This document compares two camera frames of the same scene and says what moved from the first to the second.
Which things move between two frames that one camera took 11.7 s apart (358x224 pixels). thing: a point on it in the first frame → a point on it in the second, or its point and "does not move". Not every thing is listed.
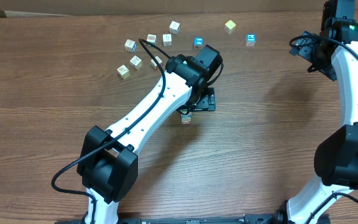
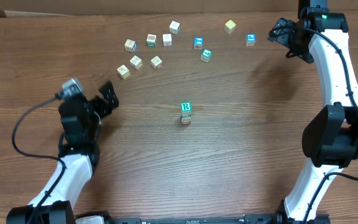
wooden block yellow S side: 123,71 does not move
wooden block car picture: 130,45 does not move
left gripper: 205,102 → 99,106
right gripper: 317,59 → 289,36
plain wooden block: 167,40 does not move
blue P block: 250,40 does not move
